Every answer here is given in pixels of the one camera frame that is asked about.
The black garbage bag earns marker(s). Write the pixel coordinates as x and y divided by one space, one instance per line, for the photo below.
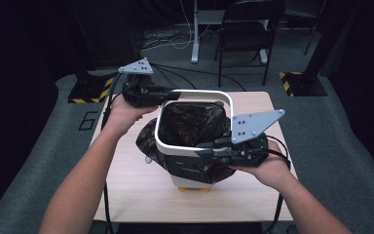
188 125

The black stand with striped base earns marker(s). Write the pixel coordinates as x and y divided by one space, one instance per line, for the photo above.
87 88
305 83

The person's left hand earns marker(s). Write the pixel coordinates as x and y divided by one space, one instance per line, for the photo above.
121 115

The person's right hand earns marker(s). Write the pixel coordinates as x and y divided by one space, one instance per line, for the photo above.
274 172

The white trash can with face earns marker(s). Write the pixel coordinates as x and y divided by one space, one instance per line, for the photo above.
191 183

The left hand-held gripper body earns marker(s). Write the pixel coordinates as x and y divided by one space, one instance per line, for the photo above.
141 94

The black folding chair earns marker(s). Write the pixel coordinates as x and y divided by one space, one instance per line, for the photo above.
245 32

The white desk frame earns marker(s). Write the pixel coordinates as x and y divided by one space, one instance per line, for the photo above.
195 35

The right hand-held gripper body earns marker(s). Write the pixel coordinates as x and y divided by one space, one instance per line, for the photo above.
250 126

